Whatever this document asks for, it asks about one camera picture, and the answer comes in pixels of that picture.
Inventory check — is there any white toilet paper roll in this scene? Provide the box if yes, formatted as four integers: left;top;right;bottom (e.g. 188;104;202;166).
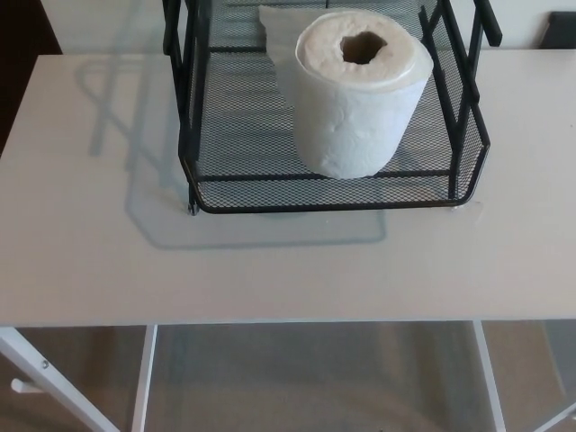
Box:
256;4;436;179

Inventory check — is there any dark brown wooden furniture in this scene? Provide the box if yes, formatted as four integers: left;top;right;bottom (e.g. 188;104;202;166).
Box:
0;0;63;157

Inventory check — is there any black chair back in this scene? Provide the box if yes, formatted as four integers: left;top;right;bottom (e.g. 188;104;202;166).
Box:
548;11;576;49

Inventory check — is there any black mesh file tray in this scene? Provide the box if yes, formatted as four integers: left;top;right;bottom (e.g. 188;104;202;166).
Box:
161;0;503;218

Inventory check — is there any white desk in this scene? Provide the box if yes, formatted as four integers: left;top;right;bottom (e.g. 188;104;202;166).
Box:
0;48;576;432

